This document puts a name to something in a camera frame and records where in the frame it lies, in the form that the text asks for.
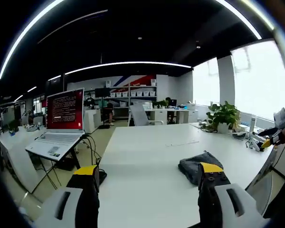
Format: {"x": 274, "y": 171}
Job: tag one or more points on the black laptop stand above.
{"x": 73, "y": 155}

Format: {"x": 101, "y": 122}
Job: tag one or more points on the potted green plant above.
{"x": 224, "y": 116}

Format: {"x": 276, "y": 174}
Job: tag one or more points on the white desk gadget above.
{"x": 251, "y": 142}

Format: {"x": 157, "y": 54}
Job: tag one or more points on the black monitor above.
{"x": 102, "y": 92}

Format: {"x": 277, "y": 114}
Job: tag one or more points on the ceiling light strip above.
{"x": 19, "y": 40}
{"x": 242, "y": 19}
{"x": 123, "y": 64}

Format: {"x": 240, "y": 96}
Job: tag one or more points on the person's dark clothing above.
{"x": 283, "y": 194}

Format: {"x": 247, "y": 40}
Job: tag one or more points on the silver laptop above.
{"x": 64, "y": 111}

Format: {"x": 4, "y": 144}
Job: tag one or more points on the white office chair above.
{"x": 139, "y": 115}

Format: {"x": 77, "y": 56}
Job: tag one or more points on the white mesh chair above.
{"x": 263, "y": 185}

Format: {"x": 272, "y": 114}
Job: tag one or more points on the small potted plants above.
{"x": 160, "y": 104}

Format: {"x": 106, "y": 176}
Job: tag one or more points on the shelf with white boxes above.
{"x": 137, "y": 93}

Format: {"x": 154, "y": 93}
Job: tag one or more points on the black floor box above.
{"x": 65, "y": 164}

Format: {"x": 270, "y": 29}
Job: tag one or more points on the white bottle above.
{"x": 253, "y": 122}

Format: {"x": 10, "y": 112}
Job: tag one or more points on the grey towel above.
{"x": 191, "y": 166}

